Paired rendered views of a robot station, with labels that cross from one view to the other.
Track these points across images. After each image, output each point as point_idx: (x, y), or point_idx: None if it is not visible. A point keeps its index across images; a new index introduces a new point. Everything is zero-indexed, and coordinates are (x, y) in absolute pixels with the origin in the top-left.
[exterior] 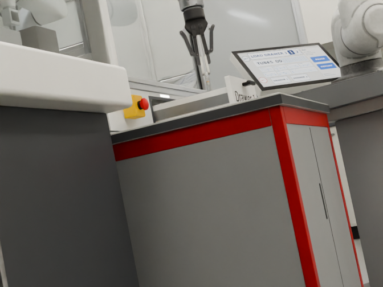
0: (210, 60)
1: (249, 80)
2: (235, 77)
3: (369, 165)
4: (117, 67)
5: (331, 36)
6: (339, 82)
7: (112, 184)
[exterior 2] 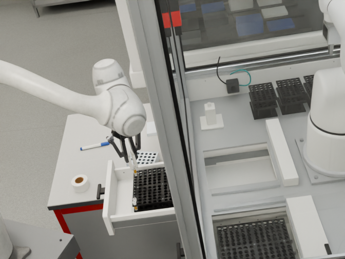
0: (124, 159)
1: (98, 184)
2: (107, 171)
3: None
4: (129, 68)
5: (0, 223)
6: (25, 224)
7: None
